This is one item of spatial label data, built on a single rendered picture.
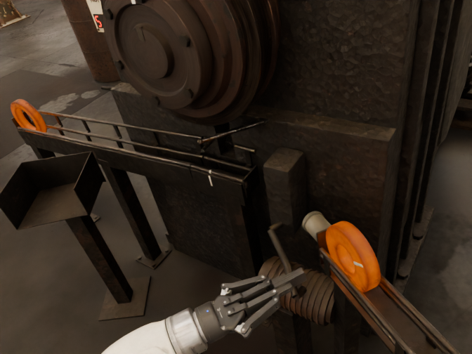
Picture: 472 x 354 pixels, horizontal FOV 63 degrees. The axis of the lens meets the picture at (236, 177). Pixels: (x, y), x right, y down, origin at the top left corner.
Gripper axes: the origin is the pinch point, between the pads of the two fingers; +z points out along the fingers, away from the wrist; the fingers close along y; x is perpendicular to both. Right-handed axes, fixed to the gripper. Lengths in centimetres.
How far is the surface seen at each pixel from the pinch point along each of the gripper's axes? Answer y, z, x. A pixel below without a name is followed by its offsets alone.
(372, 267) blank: 6.7, 15.5, 1.5
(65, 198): -76, -51, -7
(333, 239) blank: -4.1, 13.4, 0.4
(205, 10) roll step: -32, 7, 47
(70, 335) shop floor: -67, -81, -65
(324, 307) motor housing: -2.4, 7.4, -21.1
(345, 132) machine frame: -20.4, 28.4, 13.2
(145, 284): -76, -46, -67
